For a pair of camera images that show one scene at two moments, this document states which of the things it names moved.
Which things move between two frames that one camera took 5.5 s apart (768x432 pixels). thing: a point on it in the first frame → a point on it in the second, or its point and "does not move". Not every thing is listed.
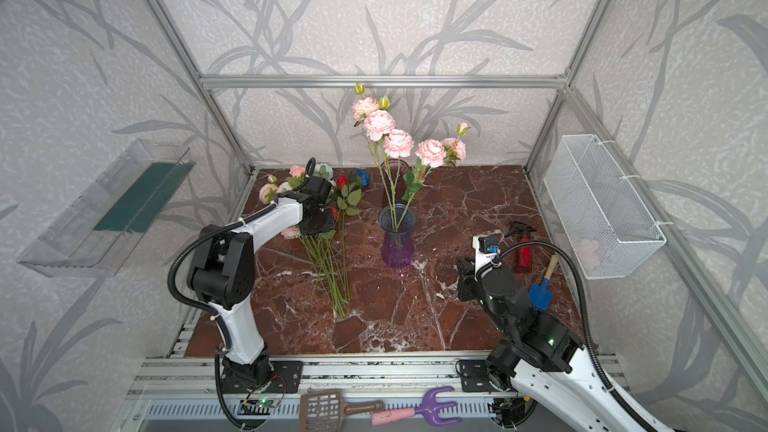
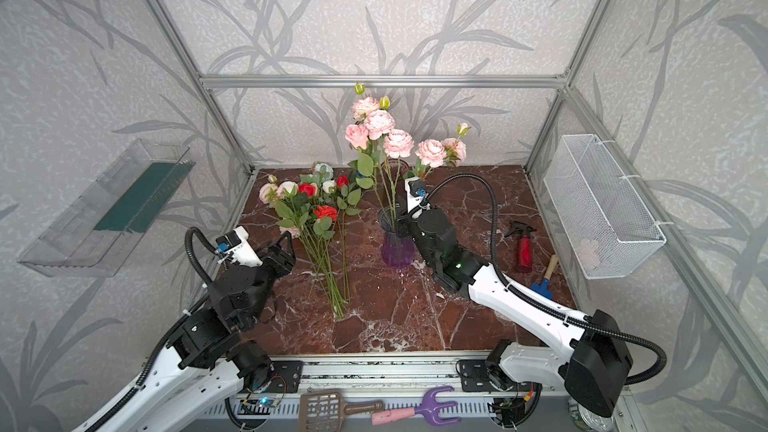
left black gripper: x=327 y=219 → x=274 y=260
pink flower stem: x=431 y=154 does not move
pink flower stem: x=389 y=144 does not move
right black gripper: x=469 y=279 → x=414 y=219
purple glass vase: x=398 y=248 does not move
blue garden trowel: x=540 y=294 does not move
